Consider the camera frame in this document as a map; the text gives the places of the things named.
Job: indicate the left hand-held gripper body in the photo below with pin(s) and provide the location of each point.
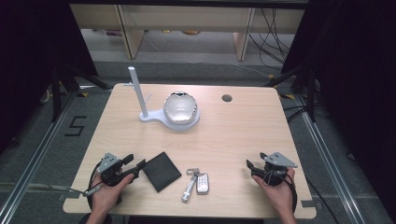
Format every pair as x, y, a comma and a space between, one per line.
109, 166

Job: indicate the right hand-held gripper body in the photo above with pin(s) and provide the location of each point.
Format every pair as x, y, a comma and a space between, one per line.
275, 168

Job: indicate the black wallet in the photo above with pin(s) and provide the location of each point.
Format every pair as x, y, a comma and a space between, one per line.
161, 171

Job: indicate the key bunch with silver fob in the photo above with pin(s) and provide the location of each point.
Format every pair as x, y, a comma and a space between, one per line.
201, 184

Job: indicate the white key stand with base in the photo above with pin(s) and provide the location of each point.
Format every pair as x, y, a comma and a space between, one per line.
137, 88

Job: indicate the silver bowl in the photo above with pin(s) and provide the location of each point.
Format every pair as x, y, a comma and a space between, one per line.
180, 107

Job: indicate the person's left hand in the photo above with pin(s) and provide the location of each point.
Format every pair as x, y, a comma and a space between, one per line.
107, 194

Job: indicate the person's right hand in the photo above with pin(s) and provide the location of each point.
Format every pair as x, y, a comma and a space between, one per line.
278, 196

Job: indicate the beige wooden desk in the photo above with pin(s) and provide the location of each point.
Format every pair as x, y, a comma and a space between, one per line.
186, 18

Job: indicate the aluminium floor rail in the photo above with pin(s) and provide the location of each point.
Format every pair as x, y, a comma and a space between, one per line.
34, 158
330, 168

